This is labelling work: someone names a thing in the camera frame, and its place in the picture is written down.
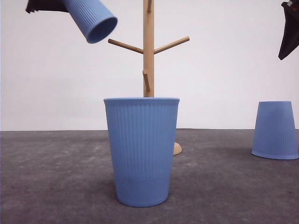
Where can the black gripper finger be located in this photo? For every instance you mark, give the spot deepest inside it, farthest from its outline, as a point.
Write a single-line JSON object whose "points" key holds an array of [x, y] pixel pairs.
{"points": [[46, 5], [291, 29]]}

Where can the blue ribbed cup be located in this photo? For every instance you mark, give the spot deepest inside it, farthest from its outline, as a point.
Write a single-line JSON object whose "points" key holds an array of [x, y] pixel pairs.
{"points": [[275, 133], [94, 17], [142, 133]]}

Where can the wooden mug tree stand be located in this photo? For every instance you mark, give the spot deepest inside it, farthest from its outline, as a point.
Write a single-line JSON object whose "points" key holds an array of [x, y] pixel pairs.
{"points": [[149, 52]]}

